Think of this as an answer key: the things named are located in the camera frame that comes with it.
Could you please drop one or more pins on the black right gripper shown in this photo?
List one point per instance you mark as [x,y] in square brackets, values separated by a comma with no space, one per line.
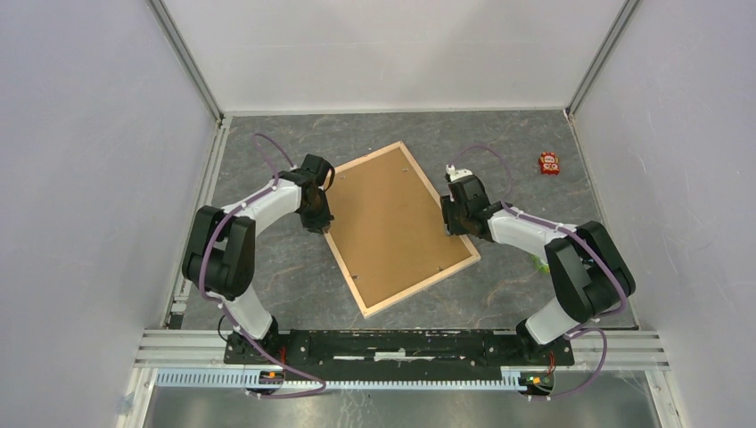
[447,205]

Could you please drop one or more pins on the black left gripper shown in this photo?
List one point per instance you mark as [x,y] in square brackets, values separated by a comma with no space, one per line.
[316,226]

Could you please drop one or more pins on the light wooden picture frame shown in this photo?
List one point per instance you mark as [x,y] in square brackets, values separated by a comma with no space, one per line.
[401,227]

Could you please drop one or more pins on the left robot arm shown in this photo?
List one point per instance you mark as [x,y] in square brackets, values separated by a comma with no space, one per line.
[219,256]

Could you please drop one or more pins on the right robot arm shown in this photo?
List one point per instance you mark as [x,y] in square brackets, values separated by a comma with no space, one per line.
[589,276]

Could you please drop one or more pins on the red monster toy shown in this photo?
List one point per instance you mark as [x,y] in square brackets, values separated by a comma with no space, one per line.
[549,163]

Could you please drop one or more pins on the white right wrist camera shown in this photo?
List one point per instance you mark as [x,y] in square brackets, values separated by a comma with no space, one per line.
[453,173]

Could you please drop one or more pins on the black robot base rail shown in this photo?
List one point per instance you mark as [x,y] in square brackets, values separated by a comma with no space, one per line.
[411,360]

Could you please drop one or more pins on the aluminium corner post left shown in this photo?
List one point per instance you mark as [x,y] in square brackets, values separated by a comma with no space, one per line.
[181,49]

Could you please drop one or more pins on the aluminium corner post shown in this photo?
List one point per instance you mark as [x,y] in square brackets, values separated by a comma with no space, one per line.
[181,49]
[603,53]

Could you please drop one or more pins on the aluminium corner post right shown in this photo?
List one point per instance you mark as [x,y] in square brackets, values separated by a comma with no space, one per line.
[603,53]

